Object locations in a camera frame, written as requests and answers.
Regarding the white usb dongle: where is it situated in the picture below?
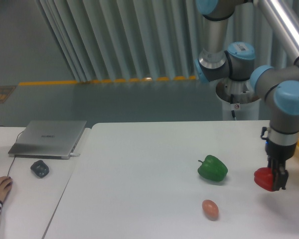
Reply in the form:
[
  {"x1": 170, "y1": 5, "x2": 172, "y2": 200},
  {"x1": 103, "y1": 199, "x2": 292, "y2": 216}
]
[{"x1": 70, "y1": 153, "x2": 80, "y2": 157}]

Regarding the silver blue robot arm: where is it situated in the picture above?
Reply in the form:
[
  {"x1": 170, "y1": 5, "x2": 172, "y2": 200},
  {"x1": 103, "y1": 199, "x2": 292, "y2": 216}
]
[{"x1": 194, "y1": 0, "x2": 299, "y2": 191}]

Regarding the thin black mouse cable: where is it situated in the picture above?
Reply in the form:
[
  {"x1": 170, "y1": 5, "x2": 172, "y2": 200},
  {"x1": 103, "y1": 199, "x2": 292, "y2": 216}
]
[{"x1": 0, "y1": 125, "x2": 28, "y2": 178}]

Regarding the brown egg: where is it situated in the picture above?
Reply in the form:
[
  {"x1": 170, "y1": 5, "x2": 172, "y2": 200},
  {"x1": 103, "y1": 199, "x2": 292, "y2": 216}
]
[{"x1": 202, "y1": 200, "x2": 219, "y2": 221}]

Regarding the red bell pepper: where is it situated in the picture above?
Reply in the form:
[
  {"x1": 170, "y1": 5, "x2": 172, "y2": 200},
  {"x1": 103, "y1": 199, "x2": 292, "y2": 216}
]
[{"x1": 254, "y1": 167, "x2": 274, "y2": 192}]

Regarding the black power adapter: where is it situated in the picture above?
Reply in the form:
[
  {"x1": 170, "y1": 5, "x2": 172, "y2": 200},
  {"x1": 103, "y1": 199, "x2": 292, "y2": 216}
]
[{"x1": 30, "y1": 160, "x2": 49, "y2": 178}]

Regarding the silver closed laptop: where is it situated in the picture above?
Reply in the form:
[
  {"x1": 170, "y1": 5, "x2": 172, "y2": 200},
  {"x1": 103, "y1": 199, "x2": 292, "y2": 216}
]
[{"x1": 8, "y1": 120, "x2": 87, "y2": 159}]

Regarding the green bell pepper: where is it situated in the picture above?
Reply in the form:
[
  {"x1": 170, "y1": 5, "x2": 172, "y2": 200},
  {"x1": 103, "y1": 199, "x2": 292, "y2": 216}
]
[{"x1": 197, "y1": 155, "x2": 228, "y2": 182}]

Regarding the white corrugated partition wall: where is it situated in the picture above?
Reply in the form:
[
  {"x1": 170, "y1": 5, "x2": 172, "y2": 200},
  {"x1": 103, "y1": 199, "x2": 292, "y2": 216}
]
[{"x1": 34, "y1": 0, "x2": 299, "y2": 83}]

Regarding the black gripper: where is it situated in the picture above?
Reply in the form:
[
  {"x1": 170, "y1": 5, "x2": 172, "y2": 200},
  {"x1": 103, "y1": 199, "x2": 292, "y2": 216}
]
[{"x1": 265, "y1": 139, "x2": 296, "y2": 191}]

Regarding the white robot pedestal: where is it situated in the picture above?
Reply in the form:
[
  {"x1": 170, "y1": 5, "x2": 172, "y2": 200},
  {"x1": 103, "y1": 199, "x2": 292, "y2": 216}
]
[{"x1": 216, "y1": 78, "x2": 261, "y2": 120}]

